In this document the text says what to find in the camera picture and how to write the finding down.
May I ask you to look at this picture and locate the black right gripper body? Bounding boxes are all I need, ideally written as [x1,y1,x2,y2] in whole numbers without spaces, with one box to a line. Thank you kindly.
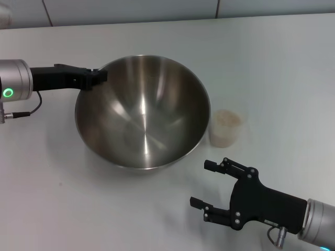
[229,167,307,235]

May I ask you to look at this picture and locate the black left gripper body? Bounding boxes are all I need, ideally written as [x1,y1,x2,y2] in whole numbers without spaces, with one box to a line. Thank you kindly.
[29,67,81,93]

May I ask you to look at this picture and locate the clear plastic cup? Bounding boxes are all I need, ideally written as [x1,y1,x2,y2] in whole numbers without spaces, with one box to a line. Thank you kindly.
[208,96,249,149]

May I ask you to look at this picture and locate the white rice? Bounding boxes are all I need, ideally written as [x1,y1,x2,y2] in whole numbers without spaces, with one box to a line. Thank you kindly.
[210,109,243,149]

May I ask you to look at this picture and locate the stainless steel mixing bowl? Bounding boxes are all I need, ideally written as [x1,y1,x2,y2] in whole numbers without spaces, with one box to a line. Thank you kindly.
[74,54,211,176]

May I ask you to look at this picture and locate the left gripper cable with plug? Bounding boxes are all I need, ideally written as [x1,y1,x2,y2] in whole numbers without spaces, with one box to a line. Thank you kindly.
[4,90,43,118]

